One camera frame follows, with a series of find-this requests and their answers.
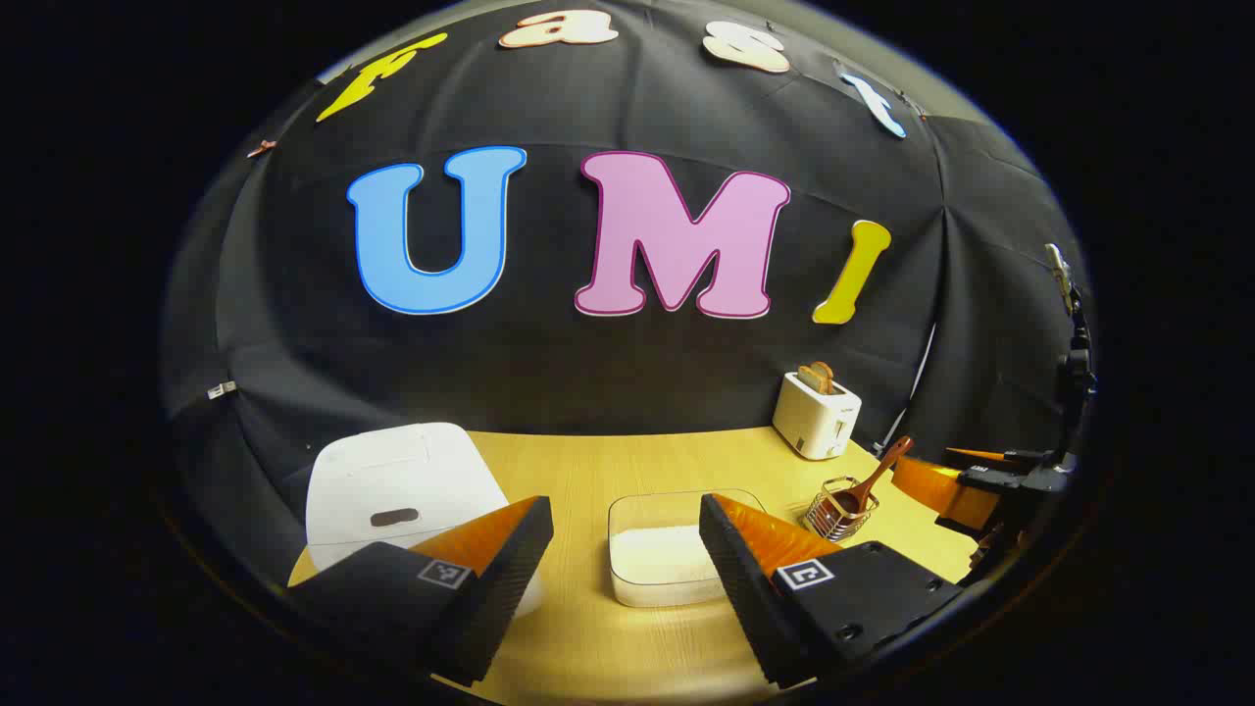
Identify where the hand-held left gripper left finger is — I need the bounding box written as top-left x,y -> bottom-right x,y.
286,495 -> 555,687

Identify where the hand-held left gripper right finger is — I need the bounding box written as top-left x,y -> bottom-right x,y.
698,493 -> 967,690

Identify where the brown wooden spoon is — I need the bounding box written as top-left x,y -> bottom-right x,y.
831,436 -> 914,518

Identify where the white rice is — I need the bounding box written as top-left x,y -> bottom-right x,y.
612,525 -> 727,587

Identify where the wire chopstick holder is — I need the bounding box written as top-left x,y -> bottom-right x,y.
806,477 -> 880,542

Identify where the white rice cooker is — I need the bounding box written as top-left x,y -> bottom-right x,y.
306,423 -> 542,617

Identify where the clear plastic container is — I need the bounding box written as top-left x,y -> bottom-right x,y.
608,488 -> 768,609

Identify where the white toaster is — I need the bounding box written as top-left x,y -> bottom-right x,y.
773,371 -> 863,461

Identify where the black backdrop cloth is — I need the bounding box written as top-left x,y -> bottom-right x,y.
162,0 -> 1094,589

